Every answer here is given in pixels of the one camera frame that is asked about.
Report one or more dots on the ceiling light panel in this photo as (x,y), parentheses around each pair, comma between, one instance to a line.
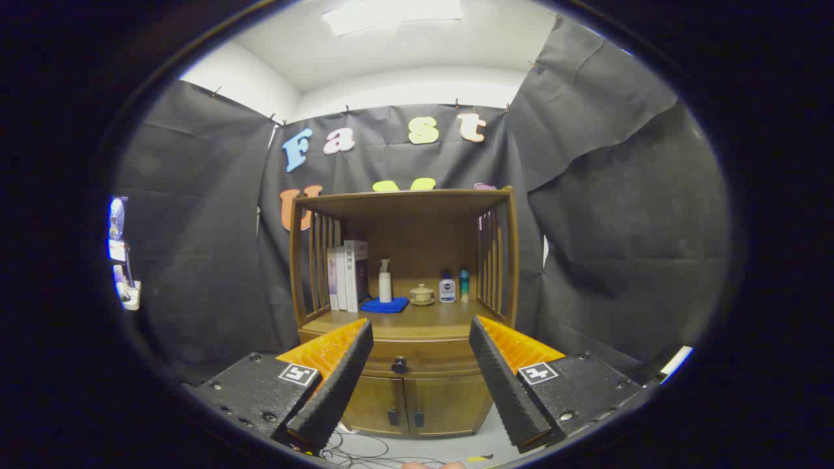
(391,13)

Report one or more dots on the yellow floor tape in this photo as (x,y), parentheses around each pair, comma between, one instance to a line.
(481,458)

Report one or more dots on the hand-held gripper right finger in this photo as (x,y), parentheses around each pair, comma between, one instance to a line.
(505,391)

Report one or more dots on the beige lidded ceramic cup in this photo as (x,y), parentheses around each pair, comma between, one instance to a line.
(421,296)

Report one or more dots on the blue lit screen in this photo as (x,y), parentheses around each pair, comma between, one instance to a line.
(116,221)

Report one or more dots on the teal slim bottle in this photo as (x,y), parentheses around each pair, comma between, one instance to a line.
(464,285)

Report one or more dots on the white pump bottle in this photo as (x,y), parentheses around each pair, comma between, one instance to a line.
(385,286)

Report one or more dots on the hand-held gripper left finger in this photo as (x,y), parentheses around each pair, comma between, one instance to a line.
(339,384)

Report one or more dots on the wooden drawer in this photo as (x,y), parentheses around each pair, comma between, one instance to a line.
(423,355)

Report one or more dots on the black backdrop cloth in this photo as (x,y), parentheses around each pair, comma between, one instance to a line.
(208,228)

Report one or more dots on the wooden cabinet door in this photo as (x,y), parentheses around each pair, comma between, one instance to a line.
(449,404)
(374,404)

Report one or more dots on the white bottle blue cap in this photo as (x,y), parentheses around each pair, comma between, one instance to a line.
(447,291)

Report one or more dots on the thin purple white book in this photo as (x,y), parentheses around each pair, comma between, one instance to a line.
(331,280)

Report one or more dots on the blue folded cloth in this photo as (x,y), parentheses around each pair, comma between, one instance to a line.
(384,305)

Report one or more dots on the wooden countertop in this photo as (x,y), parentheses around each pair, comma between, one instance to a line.
(430,322)

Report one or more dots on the wooden cabinet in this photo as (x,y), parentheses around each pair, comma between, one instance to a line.
(404,203)

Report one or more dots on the white stand frame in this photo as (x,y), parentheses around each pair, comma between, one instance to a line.
(131,296)

